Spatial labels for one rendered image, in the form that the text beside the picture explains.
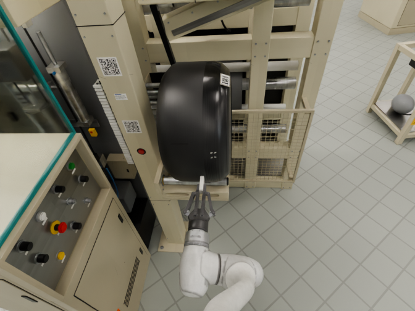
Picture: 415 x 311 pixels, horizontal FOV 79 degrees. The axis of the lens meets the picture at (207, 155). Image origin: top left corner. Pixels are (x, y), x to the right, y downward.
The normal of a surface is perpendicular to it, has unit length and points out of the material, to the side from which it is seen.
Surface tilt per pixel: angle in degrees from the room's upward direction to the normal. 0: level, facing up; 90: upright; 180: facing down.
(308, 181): 0
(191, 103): 35
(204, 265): 25
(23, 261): 90
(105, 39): 90
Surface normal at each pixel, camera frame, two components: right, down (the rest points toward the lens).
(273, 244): -0.07, -0.69
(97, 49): -0.07, 0.72
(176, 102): -0.11, -0.18
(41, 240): 0.99, 0.00
